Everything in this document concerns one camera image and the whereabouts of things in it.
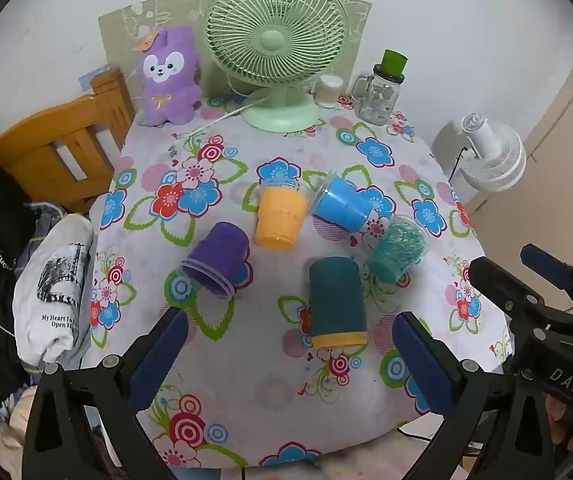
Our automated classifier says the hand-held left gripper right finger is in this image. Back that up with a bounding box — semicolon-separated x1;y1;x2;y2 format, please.
392;311;550;480

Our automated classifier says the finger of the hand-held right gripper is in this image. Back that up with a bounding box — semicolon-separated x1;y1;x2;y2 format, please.
520;243;573;311
467;256;547;322

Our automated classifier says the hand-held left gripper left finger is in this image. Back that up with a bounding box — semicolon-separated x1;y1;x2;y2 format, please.
21;305;190;480

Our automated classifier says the dark teal cup orange rim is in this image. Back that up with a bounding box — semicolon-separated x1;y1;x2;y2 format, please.
309;256;369;350

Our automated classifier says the clear cup with teal shreds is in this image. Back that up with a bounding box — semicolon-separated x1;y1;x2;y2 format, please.
363;214;429;311

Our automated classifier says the purple cup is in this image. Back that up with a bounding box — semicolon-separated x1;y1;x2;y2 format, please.
181;221;251;297

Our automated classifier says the blue cup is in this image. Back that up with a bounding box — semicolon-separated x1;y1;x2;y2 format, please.
309;172;373;229

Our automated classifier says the floral tablecloth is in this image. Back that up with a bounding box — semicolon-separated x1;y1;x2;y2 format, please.
84;94;515;469

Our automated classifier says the white standing fan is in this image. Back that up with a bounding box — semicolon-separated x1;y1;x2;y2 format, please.
459;112;527;192

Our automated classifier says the white printed t-shirt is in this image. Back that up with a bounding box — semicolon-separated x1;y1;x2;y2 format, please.
12;213;95;367

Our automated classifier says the beige cloth pile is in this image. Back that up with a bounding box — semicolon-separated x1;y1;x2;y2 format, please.
0;389;38;480

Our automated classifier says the glass mug jar green lid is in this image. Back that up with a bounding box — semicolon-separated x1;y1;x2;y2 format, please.
350;49;408;126

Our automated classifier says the wooden chair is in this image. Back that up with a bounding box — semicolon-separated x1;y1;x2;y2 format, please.
0;65;135;214

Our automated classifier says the small clear round container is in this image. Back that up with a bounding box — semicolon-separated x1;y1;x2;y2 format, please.
315;74;346;110

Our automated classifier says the purple plush toy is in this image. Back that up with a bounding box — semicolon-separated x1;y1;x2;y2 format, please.
137;25;204;127

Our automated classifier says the beige printed board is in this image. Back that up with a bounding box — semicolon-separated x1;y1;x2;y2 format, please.
97;0;372;100

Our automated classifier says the green desk fan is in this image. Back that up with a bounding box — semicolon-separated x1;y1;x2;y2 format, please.
205;0;350;134

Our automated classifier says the black fan cable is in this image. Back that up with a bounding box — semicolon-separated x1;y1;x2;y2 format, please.
448;145;470;182

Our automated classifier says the white fan cable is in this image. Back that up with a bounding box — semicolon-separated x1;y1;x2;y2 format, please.
170;97;268;155

